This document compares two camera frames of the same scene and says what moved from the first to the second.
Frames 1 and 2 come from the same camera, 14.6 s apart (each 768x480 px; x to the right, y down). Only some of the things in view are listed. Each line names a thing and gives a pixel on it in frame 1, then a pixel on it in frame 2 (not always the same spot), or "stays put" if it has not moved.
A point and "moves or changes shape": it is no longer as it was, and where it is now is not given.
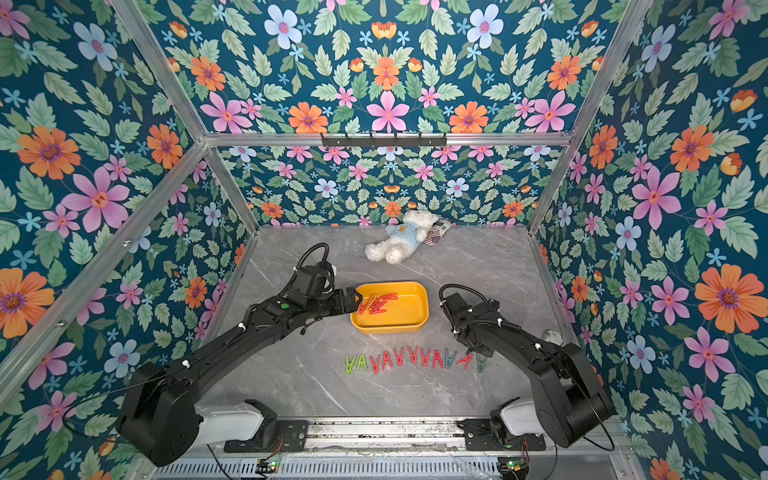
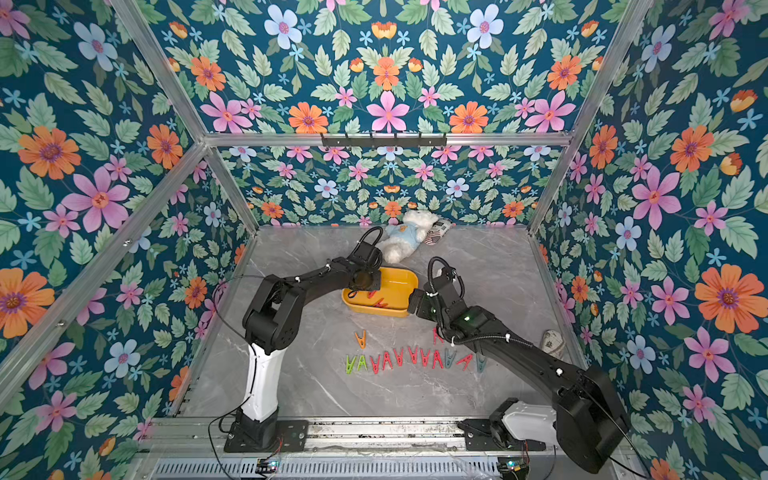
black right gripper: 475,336 -> 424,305
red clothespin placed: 437,357 stays put
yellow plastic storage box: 391,307 moves or changes shape
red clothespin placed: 399,357 stays put
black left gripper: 341,307 -> 376,285
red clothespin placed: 465,360 stays put
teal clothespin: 481,362 stays put
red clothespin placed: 375,366 stays put
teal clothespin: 448,360 stays put
